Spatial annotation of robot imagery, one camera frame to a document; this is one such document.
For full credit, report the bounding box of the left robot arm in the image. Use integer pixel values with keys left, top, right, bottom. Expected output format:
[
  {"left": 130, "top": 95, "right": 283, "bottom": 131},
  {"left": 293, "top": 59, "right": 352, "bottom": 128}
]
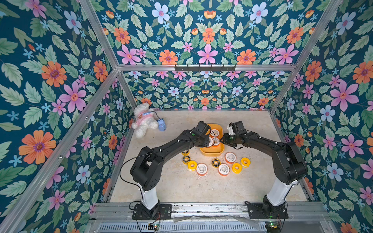
[{"left": 130, "top": 121, "right": 211, "bottom": 211}]

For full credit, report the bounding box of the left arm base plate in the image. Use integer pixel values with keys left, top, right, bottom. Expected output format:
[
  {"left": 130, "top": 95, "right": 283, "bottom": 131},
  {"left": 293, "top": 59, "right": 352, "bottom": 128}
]
[{"left": 132, "top": 203, "right": 173, "bottom": 220}]

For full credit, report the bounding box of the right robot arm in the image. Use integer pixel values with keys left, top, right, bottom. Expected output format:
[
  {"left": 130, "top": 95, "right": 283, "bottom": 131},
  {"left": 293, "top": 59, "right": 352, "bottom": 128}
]
[{"left": 220, "top": 121, "right": 308, "bottom": 217}]

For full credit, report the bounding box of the white plush teddy bear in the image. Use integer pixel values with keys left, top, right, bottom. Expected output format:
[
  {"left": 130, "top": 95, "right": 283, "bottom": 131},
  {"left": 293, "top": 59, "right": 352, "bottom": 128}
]
[{"left": 131, "top": 103, "right": 158, "bottom": 138}]

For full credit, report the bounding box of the black hook rack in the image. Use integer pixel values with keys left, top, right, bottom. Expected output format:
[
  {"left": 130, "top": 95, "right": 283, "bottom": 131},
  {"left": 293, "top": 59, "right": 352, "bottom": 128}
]
[{"left": 174, "top": 65, "right": 236, "bottom": 72}]

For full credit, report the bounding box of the aluminium front rail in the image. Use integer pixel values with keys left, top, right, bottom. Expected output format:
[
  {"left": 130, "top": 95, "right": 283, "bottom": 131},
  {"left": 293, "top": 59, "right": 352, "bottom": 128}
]
[{"left": 90, "top": 202, "right": 331, "bottom": 221}]

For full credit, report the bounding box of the yellow plastic storage box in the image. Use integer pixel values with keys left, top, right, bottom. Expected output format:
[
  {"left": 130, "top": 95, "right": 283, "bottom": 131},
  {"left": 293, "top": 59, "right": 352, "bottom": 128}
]
[{"left": 200, "top": 123, "right": 225, "bottom": 157}]

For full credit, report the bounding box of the orange sealing tape roll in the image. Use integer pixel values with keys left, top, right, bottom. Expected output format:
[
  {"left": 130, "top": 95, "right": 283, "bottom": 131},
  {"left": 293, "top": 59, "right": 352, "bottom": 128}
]
[
  {"left": 196, "top": 163, "right": 208, "bottom": 176},
  {"left": 218, "top": 164, "right": 230, "bottom": 177},
  {"left": 210, "top": 129, "right": 220, "bottom": 138},
  {"left": 213, "top": 137, "right": 220, "bottom": 147},
  {"left": 208, "top": 137, "right": 215, "bottom": 147},
  {"left": 224, "top": 152, "right": 237, "bottom": 164}
]

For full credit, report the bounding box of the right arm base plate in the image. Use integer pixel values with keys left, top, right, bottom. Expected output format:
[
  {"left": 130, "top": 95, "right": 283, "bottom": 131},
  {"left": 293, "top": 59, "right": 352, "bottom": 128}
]
[{"left": 245, "top": 202, "right": 288, "bottom": 219}]

